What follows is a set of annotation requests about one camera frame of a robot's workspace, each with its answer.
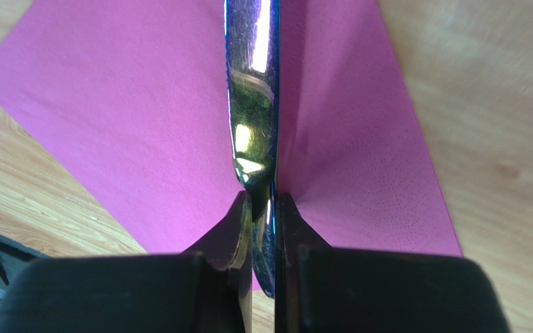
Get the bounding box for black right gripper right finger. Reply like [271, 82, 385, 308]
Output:
[275, 194, 509, 332]

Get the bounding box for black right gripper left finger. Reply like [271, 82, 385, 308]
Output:
[0, 191, 252, 332]

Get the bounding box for magenta paper napkin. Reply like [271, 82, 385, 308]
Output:
[0, 1, 461, 256]

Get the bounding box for iridescent table knife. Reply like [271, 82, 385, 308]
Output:
[223, 0, 280, 298]

